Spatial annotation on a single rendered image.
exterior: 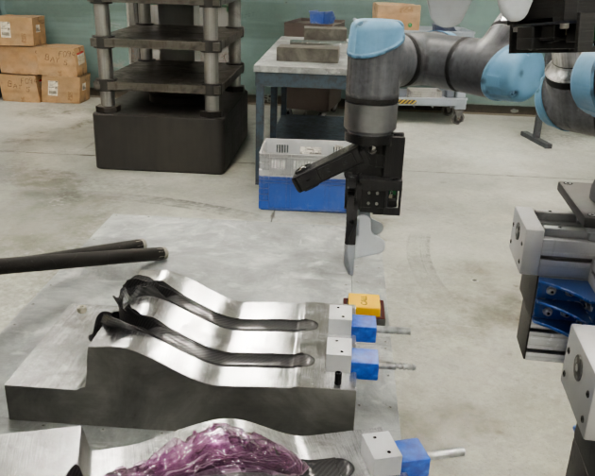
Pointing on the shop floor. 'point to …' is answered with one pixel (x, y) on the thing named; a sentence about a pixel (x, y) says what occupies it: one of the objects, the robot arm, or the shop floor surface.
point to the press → (170, 89)
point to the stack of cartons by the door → (38, 63)
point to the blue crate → (274, 190)
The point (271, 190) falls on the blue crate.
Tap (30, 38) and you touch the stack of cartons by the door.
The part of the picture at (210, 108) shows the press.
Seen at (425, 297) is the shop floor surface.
